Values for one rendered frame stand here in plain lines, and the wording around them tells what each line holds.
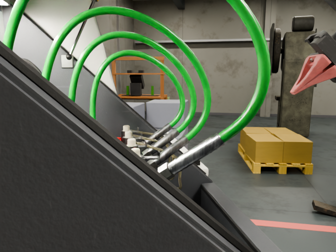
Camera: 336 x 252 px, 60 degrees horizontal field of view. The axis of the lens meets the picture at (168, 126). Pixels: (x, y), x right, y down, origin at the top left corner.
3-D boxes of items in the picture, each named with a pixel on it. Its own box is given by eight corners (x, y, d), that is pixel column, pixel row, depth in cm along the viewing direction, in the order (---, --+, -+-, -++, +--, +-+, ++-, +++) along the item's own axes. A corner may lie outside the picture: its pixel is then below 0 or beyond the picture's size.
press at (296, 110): (258, 126, 734) (264, 24, 692) (306, 128, 716) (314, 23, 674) (267, 137, 608) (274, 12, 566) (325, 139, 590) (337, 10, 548)
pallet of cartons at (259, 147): (237, 150, 503) (238, 125, 495) (290, 152, 489) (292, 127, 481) (243, 173, 385) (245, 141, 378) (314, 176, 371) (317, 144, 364)
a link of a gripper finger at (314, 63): (277, 83, 56) (315, 48, 55) (302, 110, 57) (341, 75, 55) (289, 84, 50) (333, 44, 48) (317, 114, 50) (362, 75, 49)
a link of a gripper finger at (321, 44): (269, 74, 56) (307, 38, 55) (294, 101, 57) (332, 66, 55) (280, 74, 49) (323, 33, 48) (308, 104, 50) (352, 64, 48)
